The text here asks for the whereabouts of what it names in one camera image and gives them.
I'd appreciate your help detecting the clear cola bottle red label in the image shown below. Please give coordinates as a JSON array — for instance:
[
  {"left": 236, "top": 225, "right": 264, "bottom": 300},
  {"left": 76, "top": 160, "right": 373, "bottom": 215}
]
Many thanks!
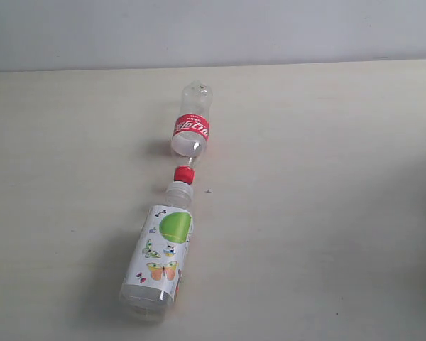
[{"left": 170, "top": 80, "right": 213, "bottom": 185}]

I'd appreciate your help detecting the clear bottle butterfly label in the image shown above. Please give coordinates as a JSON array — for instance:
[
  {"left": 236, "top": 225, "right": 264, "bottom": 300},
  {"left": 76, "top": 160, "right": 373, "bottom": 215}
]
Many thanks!
[{"left": 119, "top": 181, "right": 194, "bottom": 323}]

